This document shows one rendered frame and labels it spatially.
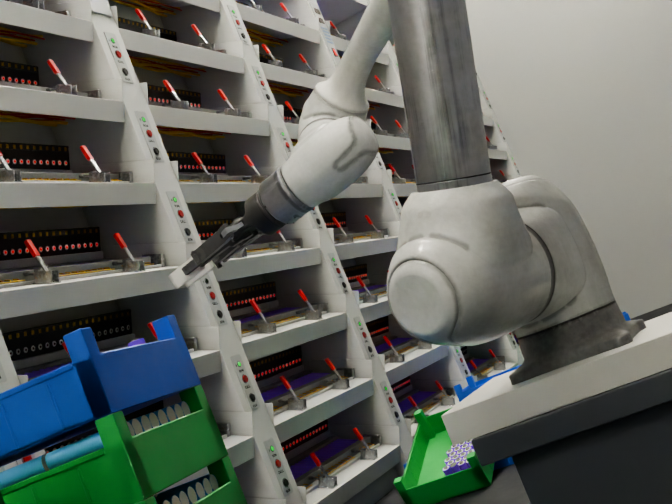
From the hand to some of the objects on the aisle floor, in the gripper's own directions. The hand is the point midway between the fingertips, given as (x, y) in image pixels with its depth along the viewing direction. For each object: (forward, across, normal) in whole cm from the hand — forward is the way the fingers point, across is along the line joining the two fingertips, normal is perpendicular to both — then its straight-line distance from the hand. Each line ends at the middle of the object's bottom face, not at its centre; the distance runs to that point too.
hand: (191, 271), depth 182 cm
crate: (+4, +68, -56) cm, 88 cm away
